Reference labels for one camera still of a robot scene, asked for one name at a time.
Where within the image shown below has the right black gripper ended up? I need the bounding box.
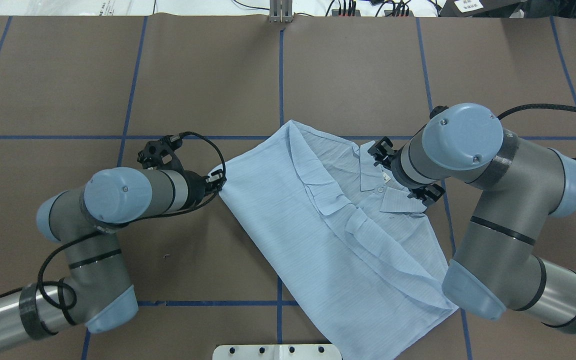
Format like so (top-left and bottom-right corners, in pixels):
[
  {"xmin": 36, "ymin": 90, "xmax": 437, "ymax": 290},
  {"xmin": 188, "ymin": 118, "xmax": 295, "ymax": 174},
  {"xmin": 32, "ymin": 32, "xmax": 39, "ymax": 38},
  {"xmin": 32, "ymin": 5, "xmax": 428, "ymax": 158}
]
[{"xmin": 368, "ymin": 137, "xmax": 446, "ymax": 207}]

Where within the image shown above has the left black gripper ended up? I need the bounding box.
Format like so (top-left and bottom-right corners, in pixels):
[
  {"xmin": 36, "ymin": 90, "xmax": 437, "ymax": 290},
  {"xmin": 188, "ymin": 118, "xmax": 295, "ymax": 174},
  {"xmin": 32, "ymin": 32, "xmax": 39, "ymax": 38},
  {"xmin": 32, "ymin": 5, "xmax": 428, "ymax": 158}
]
[{"xmin": 186, "ymin": 169, "xmax": 227, "ymax": 207}]

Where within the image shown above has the light blue button-up shirt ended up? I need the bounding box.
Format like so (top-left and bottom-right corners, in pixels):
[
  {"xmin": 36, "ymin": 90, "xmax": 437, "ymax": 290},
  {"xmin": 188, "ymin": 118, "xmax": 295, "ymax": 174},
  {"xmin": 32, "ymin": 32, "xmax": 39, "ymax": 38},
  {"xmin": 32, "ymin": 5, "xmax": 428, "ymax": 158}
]
[{"xmin": 219, "ymin": 120, "xmax": 458, "ymax": 360}]

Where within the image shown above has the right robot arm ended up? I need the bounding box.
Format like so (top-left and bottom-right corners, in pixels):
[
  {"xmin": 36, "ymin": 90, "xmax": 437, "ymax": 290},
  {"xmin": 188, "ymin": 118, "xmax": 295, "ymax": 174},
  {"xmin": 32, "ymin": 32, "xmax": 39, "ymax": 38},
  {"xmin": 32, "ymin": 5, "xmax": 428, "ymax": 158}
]
[{"xmin": 368, "ymin": 103, "xmax": 576, "ymax": 335}]

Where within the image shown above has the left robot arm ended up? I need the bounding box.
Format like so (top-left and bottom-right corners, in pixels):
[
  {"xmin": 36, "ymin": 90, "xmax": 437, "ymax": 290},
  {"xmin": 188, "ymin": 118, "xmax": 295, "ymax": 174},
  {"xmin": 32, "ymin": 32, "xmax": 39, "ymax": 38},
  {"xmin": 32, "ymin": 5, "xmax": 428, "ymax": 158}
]
[{"xmin": 0, "ymin": 167, "xmax": 226, "ymax": 352}]

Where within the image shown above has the black power strip right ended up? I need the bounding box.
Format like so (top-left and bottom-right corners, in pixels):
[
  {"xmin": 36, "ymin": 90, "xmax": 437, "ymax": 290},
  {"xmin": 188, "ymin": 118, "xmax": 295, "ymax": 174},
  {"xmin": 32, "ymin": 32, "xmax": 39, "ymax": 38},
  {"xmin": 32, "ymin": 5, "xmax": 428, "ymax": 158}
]
[{"xmin": 371, "ymin": 0, "xmax": 414, "ymax": 18}]

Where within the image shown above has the black power strip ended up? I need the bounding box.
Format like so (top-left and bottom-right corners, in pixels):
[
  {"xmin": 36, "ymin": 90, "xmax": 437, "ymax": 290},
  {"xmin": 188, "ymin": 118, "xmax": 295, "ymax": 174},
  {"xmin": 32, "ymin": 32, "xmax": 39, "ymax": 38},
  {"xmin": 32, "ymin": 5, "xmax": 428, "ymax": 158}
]
[
  {"xmin": 326, "ymin": 0, "xmax": 361, "ymax": 18},
  {"xmin": 371, "ymin": 0, "xmax": 414, "ymax": 18}
]

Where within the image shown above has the black labelled box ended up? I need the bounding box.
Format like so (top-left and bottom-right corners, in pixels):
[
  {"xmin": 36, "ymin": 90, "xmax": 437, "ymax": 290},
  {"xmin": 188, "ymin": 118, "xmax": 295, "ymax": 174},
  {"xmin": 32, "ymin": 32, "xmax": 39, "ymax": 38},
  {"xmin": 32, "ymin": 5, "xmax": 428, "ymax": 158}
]
[{"xmin": 438, "ymin": 0, "xmax": 528, "ymax": 18}]

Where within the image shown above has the black power strip left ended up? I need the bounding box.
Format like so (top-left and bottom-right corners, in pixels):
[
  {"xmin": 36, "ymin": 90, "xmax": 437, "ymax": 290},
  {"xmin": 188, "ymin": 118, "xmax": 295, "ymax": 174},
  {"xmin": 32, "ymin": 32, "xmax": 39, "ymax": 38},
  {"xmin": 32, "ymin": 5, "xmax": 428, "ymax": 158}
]
[{"xmin": 326, "ymin": 0, "xmax": 361, "ymax": 18}]

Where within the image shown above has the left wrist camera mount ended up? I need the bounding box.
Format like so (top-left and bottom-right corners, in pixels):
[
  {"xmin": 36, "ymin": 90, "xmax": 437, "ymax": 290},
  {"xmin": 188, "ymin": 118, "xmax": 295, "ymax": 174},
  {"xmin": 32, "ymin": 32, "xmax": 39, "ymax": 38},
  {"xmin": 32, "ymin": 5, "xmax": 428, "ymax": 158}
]
[{"xmin": 137, "ymin": 134, "xmax": 185, "ymax": 173}]

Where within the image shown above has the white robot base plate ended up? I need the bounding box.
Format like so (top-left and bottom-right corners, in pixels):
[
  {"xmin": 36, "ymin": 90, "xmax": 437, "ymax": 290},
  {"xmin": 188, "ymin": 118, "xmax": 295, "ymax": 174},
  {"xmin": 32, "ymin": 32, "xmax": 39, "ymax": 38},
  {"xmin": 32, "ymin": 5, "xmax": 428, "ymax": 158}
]
[{"xmin": 212, "ymin": 343, "xmax": 343, "ymax": 360}]

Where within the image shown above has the aluminium frame post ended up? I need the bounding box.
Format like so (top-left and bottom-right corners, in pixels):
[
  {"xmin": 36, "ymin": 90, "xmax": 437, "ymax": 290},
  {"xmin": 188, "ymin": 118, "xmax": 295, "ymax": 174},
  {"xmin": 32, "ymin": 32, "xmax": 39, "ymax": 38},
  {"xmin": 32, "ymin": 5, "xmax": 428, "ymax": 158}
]
[{"xmin": 269, "ymin": 0, "xmax": 294, "ymax": 24}]

